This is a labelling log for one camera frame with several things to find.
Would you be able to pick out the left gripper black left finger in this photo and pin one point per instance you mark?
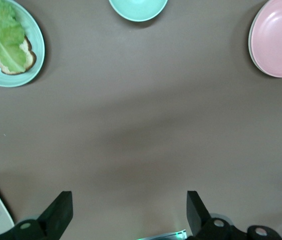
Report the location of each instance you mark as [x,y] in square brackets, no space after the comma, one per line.
[53,217]

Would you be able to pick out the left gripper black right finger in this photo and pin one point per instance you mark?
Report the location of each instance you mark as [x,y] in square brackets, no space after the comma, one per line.
[198,217]

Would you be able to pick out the pink plate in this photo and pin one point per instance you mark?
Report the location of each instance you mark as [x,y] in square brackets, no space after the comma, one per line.
[278,37]

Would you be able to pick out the toasted bread slice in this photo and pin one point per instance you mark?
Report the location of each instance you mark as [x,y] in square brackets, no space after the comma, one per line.
[30,57]

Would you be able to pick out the green plate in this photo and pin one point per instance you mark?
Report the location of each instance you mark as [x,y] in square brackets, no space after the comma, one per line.
[34,37]

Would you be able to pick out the green lettuce leaf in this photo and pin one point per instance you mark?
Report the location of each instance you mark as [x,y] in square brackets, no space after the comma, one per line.
[0,32]

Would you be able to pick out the small green bowl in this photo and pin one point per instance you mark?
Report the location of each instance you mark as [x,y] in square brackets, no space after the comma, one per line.
[138,8]

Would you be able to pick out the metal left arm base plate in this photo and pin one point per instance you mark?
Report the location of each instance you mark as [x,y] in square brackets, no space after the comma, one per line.
[170,235]

